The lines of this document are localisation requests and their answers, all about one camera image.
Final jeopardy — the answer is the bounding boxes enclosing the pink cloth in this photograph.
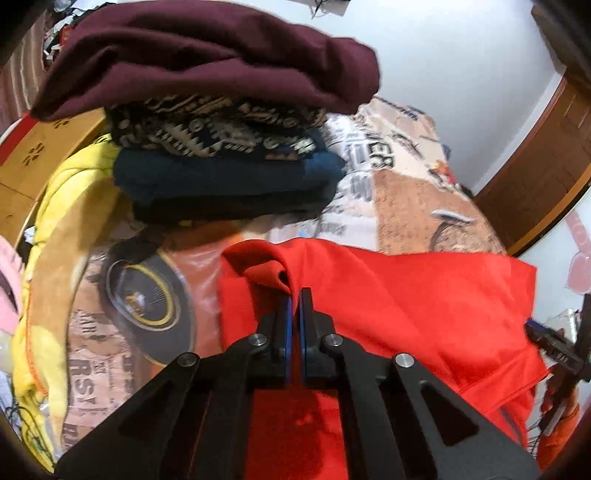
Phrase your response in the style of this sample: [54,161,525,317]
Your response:
[0,235,25,334]

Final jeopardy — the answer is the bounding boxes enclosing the pile of clutter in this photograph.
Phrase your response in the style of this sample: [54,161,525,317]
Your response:
[41,0,116,52]

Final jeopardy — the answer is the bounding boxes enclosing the striped brown curtain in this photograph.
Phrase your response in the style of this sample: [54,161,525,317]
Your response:
[0,14,52,134]

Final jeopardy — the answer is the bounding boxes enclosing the printed bed sheet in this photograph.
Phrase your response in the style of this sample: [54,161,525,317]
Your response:
[60,95,509,462]

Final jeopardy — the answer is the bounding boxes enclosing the folded maroon garment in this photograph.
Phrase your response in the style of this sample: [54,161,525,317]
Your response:
[30,0,382,121]

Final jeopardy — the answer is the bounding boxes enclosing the folded dark blue garment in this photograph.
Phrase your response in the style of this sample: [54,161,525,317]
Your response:
[113,129,347,225]

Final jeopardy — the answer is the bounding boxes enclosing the red zip jacket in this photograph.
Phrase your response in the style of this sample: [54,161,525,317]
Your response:
[217,239,580,480]

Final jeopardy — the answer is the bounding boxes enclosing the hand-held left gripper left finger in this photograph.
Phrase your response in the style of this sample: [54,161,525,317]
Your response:
[54,295,294,480]

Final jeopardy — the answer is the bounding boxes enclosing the folded patterned dark garment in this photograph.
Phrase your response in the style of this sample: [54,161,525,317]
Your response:
[107,95,328,162]

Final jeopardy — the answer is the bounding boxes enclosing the white wardrobe door with hearts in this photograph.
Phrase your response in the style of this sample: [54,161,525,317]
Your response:
[517,175,591,326]

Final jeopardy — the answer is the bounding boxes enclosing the wooden door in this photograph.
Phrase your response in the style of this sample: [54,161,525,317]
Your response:
[473,74,591,258]

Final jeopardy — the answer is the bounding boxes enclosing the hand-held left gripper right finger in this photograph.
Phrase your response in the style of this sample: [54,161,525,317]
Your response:
[298,287,541,480]

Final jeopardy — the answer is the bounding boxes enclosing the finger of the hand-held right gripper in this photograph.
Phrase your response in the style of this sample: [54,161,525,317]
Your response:
[524,319,589,383]

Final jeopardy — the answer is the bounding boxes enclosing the yellow blanket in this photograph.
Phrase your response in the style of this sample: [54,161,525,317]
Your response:
[11,134,124,472]

